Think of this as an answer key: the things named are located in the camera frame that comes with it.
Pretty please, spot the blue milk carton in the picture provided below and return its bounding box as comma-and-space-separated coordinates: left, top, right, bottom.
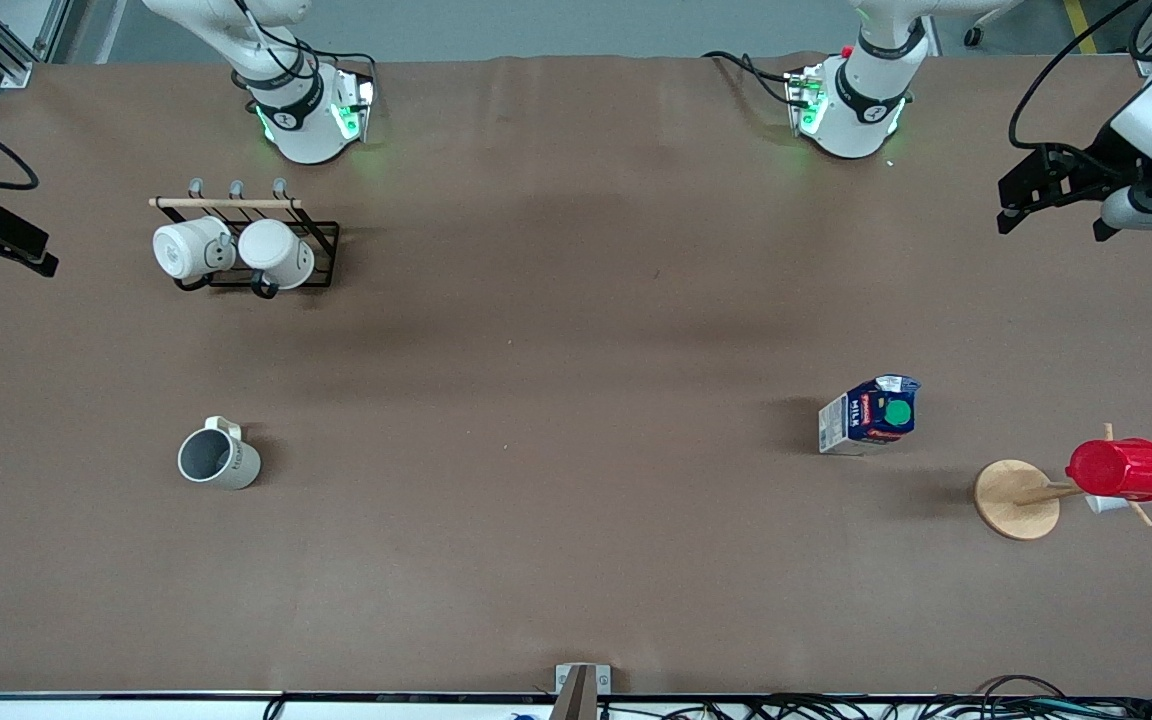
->
818, 375, 922, 457

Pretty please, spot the grey ceramic mug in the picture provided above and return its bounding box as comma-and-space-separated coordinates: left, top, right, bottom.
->
177, 416, 262, 491

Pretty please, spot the red plastic cup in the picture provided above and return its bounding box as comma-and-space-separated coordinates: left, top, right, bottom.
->
1066, 438, 1152, 503

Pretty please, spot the white mug with face print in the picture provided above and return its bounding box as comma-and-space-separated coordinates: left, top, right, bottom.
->
153, 217, 237, 282

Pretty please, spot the chair caster leg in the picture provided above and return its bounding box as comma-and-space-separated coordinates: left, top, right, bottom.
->
964, 0, 1027, 48

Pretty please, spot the plain white mug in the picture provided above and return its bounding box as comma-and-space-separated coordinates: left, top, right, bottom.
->
238, 219, 316, 291

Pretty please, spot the wooden mug tree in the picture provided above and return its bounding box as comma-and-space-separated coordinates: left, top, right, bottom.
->
973, 423, 1152, 542

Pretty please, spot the brown table covering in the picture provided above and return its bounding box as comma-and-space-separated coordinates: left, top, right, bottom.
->
0, 55, 1152, 696

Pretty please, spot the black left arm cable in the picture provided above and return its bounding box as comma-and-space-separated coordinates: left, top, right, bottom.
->
1008, 0, 1137, 153

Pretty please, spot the black wire mug rack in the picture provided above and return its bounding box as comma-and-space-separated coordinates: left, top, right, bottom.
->
149, 178, 341, 299

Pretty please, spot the black left base cable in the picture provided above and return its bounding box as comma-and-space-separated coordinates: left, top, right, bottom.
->
703, 50, 799, 109

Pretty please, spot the black base cable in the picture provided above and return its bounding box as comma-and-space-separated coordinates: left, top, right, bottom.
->
301, 45, 379, 86
703, 50, 799, 109

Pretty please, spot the black right base cable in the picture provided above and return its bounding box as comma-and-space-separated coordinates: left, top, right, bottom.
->
301, 45, 379, 86

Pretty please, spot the black cable bundle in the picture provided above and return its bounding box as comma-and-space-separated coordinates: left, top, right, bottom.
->
596, 675, 1152, 720

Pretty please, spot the metal bracket with post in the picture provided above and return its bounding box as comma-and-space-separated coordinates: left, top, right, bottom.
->
548, 663, 612, 720

